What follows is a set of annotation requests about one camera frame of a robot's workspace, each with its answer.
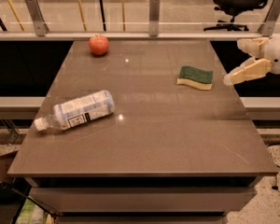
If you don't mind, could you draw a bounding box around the black cable on floor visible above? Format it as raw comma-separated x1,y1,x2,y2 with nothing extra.
266,140,280,200

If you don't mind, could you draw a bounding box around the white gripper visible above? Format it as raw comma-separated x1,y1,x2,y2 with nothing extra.
223,36,280,86

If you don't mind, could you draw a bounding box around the green and yellow sponge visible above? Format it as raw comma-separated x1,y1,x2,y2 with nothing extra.
176,66,213,91

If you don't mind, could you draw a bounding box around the red apple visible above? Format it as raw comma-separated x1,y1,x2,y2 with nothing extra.
88,35,109,56

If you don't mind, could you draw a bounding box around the black office chair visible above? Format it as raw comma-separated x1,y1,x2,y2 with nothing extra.
204,0,268,31

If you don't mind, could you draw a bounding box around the right metal railing bracket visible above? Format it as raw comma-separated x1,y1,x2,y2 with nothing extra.
259,0,280,37

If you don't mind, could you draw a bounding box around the metal railing bracket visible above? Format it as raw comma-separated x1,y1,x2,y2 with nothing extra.
259,0,280,37
148,0,161,36
24,0,49,36

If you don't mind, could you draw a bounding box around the grey table drawer front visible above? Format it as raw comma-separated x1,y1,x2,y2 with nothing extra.
30,187,256,213

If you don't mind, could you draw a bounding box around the left metal railing bracket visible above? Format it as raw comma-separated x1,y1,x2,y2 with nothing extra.
24,0,49,36

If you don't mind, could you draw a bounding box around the green and white package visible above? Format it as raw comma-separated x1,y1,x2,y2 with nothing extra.
15,200,46,224

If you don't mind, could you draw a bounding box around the middle metal railing bracket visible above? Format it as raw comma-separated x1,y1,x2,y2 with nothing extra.
148,0,161,36

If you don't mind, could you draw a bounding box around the clear plastic water bottle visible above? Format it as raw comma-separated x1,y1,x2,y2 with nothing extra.
35,91,115,131

